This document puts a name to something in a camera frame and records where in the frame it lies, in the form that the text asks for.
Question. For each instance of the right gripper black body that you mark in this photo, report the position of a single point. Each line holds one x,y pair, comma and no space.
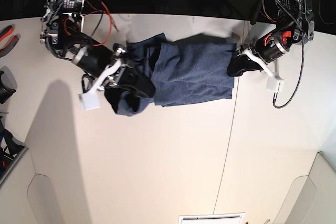
95,60

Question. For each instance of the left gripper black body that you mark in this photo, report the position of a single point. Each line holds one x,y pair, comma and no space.
269,48

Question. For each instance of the blue grey t-shirt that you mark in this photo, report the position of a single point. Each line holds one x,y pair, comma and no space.
187,71

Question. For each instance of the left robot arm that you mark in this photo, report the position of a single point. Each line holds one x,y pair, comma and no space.
294,25

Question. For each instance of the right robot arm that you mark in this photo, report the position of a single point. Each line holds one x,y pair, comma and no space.
62,34

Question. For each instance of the black round object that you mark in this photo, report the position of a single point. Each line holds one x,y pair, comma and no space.
8,84

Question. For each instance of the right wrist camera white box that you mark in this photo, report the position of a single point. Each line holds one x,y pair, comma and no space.
89,101

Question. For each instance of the red handled pliers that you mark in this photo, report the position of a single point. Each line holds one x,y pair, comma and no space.
12,40

